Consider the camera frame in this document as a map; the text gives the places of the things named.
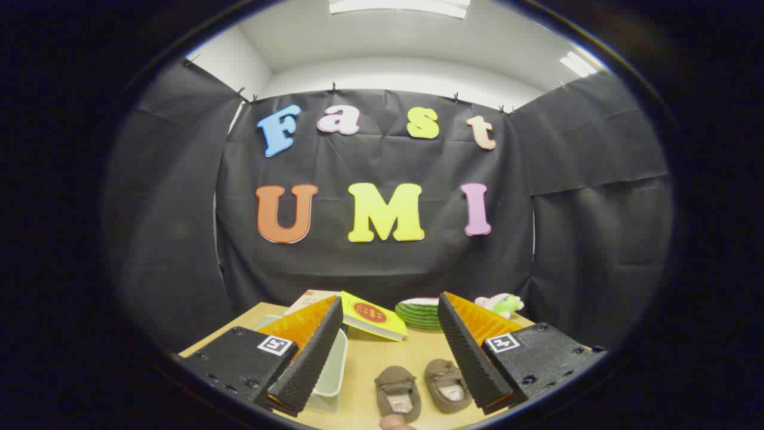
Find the ceiling light panel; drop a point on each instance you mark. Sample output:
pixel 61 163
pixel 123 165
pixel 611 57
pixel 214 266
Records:
pixel 578 64
pixel 400 6

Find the beige book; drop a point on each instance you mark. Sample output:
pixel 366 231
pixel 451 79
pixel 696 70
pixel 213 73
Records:
pixel 307 298

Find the brown fuzzy shoe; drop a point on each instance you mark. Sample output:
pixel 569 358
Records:
pixel 439 371
pixel 394 379

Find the pink and green plush toy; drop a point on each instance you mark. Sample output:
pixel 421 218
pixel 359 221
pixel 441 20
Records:
pixel 504 303

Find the watermelon slice plush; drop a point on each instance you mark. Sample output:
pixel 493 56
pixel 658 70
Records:
pixel 418 313

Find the yellow book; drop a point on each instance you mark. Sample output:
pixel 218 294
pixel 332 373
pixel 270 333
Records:
pixel 358 322

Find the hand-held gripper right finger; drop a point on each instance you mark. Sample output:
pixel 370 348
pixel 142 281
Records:
pixel 471 358

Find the pale green fabric storage box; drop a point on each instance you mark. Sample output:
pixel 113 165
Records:
pixel 331 376

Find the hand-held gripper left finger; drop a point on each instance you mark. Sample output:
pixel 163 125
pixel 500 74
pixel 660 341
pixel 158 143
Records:
pixel 310 358

